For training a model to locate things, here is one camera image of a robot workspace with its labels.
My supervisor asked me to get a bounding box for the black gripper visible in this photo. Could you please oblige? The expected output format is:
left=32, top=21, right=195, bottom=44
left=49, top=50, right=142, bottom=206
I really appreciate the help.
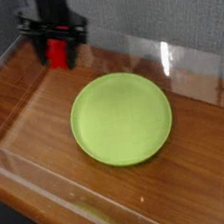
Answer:
left=17, top=11, right=88, bottom=69

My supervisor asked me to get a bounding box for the red block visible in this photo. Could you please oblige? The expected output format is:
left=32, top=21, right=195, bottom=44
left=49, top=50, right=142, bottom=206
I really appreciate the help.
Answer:
left=46, top=32, right=74, bottom=70

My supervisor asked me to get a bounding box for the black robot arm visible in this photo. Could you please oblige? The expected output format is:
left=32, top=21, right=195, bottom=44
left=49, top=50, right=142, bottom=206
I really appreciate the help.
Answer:
left=16, top=0, right=88, bottom=70

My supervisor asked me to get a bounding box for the green round plate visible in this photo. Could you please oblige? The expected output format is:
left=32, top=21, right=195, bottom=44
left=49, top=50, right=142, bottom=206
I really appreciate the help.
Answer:
left=70, top=73, right=173, bottom=166

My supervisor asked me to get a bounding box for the clear acrylic enclosure wall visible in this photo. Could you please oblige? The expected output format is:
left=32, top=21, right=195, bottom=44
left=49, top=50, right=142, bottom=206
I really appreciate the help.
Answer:
left=0, top=32, right=224, bottom=224

